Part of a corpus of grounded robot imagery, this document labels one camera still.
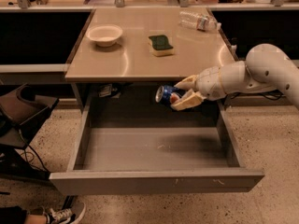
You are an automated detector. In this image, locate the open grey metal drawer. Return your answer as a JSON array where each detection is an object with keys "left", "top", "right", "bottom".
[{"left": 49, "top": 83, "right": 265, "bottom": 197}]

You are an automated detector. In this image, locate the white paper bowl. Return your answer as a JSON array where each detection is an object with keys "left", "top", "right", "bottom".
[{"left": 86, "top": 24, "right": 122, "bottom": 48}]

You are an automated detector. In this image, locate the clear plastic water bottle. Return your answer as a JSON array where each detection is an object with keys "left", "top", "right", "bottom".
[{"left": 179, "top": 10, "right": 221, "bottom": 32}]

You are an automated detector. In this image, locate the green and yellow sponge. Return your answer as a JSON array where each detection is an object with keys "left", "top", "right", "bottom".
[{"left": 149, "top": 35, "right": 174, "bottom": 57}]

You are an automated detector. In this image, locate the black chair base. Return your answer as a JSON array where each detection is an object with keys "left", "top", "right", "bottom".
[{"left": 0, "top": 84, "right": 59, "bottom": 181}]

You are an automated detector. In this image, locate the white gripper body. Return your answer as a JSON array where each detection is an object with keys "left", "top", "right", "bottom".
[{"left": 195, "top": 66, "right": 226, "bottom": 101}]

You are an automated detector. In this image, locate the white tag under counter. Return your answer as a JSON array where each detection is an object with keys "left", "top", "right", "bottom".
[{"left": 98, "top": 84, "right": 112, "bottom": 97}]

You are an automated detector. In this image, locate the black and white sneaker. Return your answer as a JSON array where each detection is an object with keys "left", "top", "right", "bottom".
[{"left": 44, "top": 203, "right": 86, "bottom": 224}]

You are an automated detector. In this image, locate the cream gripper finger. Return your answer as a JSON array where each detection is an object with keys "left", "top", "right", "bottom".
[
  {"left": 175, "top": 75, "right": 197, "bottom": 91},
  {"left": 170, "top": 90, "right": 205, "bottom": 111}
]

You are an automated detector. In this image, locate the grey metal cabinet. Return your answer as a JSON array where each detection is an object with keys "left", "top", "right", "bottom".
[{"left": 65, "top": 7, "right": 236, "bottom": 108}]

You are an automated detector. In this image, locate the blue pepsi can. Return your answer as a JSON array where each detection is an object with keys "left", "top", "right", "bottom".
[{"left": 155, "top": 85, "right": 186, "bottom": 106}]

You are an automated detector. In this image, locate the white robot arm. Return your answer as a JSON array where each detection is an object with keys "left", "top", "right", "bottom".
[{"left": 170, "top": 44, "right": 299, "bottom": 111}]

